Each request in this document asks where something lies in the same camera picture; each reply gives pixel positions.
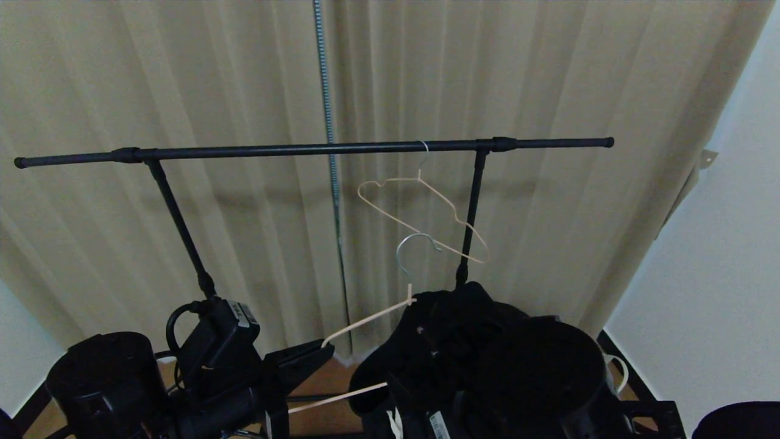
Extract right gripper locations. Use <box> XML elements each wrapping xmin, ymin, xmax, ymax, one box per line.
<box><xmin>402</xmin><ymin>390</ymin><xmax>482</xmax><ymax>439</ymax></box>

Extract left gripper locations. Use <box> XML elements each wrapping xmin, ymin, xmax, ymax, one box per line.
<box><xmin>178</xmin><ymin>351</ymin><xmax>291</xmax><ymax>439</ymax></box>

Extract black drawstring shorts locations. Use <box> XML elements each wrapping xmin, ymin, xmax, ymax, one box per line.
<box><xmin>350</xmin><ymin>280</ymin><xmax>532</xmax><ymax>439</ymax></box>

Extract pink clothes hanger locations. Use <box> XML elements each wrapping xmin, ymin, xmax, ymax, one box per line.
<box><xmin>356</xmin><ymin>141</ymin><xmax>492</xmax><ymax>266</ymax></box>
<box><xmin>286</xmin><ymin>233</ymin><xmax>443</xmax><ymax>416</ymax></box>

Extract white laundry basket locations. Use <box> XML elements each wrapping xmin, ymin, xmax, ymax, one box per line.
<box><xmin>600</xmin><ymin>352</ymin><xmax>630</xmax><ymax>396</ymax></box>

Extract black clothes rack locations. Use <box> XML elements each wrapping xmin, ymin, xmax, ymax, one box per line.
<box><xmin>13</xmin><ymin>137</ymin><xmax>615</xmax><ymax>404</ymax></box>

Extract beige curtain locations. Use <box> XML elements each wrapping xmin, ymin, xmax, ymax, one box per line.
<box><xmin>0</xmin><ymin>0</ymin><xmax>776</xmax><ymax>368</ymax></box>

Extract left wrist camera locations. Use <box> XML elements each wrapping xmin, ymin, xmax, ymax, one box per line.
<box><xmin>180</xmin><ymin>298</ymin><xmax>261</xmax><ymax>398</ymax></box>

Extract black cable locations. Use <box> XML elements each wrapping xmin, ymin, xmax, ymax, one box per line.
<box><xmin>165</xmin><ymin>301</ymin><xmax>205</xmax><ymax>374</ymax></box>

